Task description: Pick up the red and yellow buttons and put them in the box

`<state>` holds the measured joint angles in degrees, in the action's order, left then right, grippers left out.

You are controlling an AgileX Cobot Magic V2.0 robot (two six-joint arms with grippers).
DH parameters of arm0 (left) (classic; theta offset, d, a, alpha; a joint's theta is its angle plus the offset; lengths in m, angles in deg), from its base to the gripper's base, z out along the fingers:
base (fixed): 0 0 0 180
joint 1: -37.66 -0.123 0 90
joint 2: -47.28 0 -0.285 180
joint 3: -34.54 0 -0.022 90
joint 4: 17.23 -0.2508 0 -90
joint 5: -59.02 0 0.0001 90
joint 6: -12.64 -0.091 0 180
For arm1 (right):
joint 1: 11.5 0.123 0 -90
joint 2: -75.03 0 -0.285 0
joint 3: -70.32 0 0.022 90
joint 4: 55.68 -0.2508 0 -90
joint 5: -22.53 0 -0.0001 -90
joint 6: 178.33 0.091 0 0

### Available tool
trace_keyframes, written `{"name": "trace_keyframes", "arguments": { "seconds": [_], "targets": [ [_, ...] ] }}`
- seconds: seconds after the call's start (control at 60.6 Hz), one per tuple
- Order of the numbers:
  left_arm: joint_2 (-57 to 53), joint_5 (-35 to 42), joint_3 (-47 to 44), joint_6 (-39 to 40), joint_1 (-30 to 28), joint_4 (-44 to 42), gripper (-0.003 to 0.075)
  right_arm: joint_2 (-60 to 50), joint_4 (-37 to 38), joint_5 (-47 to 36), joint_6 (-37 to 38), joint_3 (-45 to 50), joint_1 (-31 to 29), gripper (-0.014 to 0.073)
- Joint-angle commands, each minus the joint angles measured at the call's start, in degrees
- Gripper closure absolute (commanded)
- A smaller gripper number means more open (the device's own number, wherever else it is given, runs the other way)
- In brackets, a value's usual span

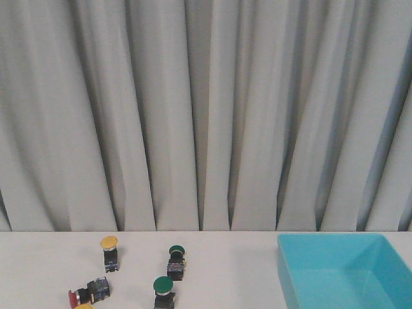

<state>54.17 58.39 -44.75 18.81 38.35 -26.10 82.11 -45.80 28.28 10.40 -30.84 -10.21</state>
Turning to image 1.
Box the green push button rear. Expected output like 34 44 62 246
167 245 186 281

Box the yellow push button front edge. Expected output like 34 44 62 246
74 303 93 309

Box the yellow push button upright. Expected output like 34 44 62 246
100 236 119 273

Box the green push button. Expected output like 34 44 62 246
153 276 176 309
167 245 186 281

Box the light blue plastic box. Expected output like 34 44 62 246
277 233 411 308

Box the green push button front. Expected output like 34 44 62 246
153 276 176 309

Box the grey pleated curtain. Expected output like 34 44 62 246
1 1 411 232

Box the red push button lying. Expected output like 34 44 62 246
68 276 111 308

